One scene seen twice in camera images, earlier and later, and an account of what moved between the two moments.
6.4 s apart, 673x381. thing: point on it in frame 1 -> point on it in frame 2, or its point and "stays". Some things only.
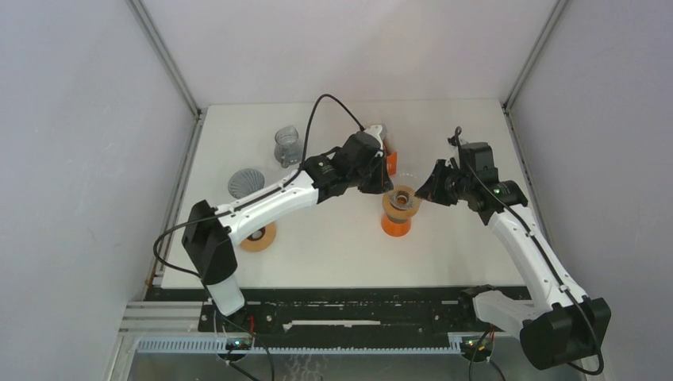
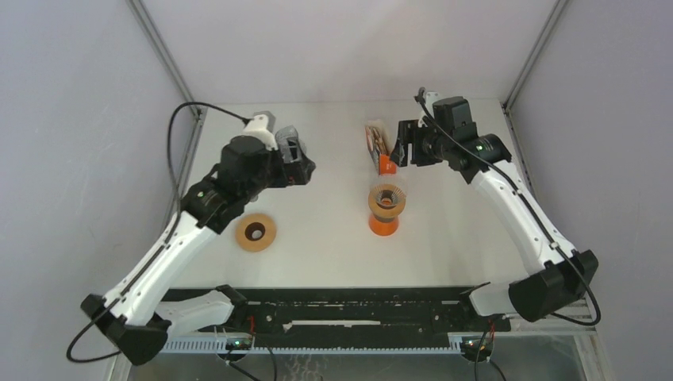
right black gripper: [431, 188] -> [409, 132]
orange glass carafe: [394, 229] -> [383, 226]
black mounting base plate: [399, 310] stays
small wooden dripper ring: [394, 213] -> [386, 200]
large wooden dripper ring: [260, 240] stays
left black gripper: [383, 182] -> [294, 173]
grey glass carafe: [287, 146] stays
